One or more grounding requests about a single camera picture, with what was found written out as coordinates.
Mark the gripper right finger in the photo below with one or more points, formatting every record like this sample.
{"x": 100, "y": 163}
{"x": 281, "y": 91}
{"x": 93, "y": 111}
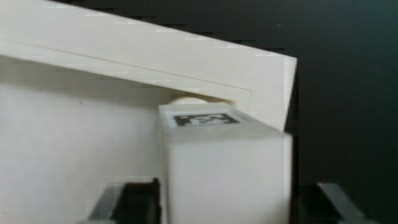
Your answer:
{"x": 327, "y": 207}

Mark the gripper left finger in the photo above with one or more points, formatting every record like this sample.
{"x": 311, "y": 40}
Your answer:
{"x": 128, "y": 204}

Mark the white leg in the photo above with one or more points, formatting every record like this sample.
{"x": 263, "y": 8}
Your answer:
{"x": 226, "y": 164}

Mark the white square tabletop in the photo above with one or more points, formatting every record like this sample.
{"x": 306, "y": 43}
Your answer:
{"x": 93, "y": 69}

